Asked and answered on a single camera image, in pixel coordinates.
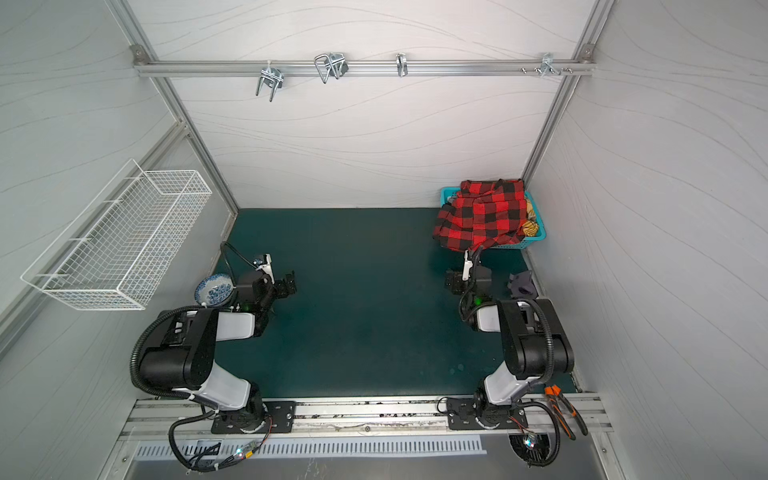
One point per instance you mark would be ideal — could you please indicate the black round fan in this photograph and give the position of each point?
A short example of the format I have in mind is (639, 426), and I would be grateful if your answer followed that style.
(535, 450)

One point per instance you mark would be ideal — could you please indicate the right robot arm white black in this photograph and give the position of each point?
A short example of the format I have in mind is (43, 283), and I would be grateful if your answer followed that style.
(535, 347)

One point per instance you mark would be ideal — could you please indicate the aluminium crossbar rail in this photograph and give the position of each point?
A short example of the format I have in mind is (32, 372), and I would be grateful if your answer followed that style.
(357, 68)

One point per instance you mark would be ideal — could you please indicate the dark grey plastic part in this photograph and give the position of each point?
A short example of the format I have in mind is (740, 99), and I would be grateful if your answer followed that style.
(522, 286)

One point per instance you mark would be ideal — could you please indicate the orange black pliers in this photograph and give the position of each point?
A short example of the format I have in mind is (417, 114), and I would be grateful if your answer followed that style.
(563, 409)

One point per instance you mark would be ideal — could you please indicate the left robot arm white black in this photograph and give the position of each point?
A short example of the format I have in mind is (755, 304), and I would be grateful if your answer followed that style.
(175, 357)

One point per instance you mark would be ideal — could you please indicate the red black plaid shirt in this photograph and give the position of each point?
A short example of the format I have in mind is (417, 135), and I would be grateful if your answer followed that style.
(483, 213)

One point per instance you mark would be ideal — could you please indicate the teal plastic basket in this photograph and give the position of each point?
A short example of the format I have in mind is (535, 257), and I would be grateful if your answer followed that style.
(537, 231)

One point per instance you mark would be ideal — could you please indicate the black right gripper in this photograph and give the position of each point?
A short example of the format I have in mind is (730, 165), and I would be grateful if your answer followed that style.
(456, 281)

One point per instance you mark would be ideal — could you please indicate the yellow plaid shirt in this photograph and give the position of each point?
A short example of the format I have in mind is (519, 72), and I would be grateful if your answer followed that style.
(530, 228)

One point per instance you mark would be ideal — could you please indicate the blue white ceramic bowl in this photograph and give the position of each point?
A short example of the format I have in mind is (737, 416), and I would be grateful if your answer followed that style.
(214, 291)

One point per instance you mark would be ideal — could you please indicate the metal U-bolt clamp left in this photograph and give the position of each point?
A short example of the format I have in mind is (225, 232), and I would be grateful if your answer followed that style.
(270, 80)

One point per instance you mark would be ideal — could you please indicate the white wire basket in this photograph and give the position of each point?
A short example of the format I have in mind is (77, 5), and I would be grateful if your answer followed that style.
(114, 254)

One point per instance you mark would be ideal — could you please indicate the metal bracket right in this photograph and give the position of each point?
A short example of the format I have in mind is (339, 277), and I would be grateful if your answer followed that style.
(547, 67)

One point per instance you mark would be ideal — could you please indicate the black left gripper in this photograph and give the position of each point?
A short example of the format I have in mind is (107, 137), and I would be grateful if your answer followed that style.
(280, 285)

